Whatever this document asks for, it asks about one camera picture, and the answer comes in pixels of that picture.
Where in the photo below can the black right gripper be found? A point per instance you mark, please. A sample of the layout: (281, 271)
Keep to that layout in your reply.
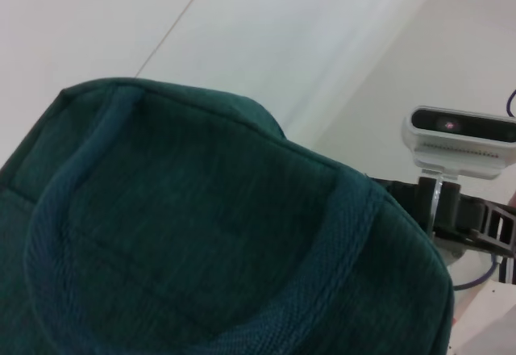
(463, 214)

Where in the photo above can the dark teal insulated lunch bag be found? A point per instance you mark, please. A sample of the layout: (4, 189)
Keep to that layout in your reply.
(201, 230)

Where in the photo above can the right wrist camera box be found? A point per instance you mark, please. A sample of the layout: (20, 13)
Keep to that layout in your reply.
(455, 149)

